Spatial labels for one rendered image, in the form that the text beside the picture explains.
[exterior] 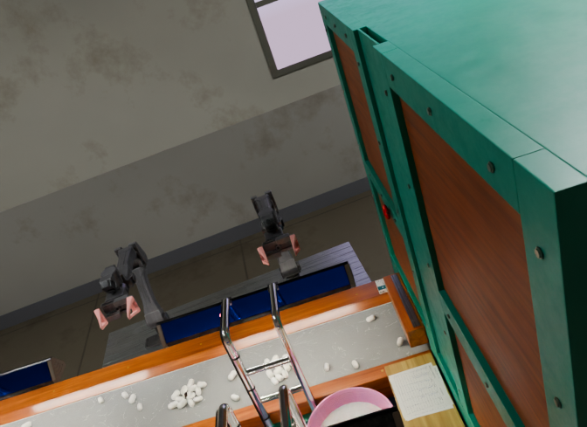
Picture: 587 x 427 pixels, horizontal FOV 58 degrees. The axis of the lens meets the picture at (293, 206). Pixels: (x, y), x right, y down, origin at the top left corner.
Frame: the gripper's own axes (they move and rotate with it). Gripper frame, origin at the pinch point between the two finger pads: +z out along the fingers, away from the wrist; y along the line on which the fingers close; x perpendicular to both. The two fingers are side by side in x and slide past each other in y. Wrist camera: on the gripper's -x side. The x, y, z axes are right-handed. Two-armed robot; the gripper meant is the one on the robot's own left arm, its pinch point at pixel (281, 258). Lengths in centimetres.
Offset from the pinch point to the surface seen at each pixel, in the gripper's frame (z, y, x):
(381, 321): 10.0, 24.5, 33.1
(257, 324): -10.9, -18.6, 30.9
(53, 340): -178, -182, 110
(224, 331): 32.7, -21.1, -4.9
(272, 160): -224, 13, 57
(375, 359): 25.6, 16.9, 32.9
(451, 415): 58, 29, 29
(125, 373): -12, -72, 31
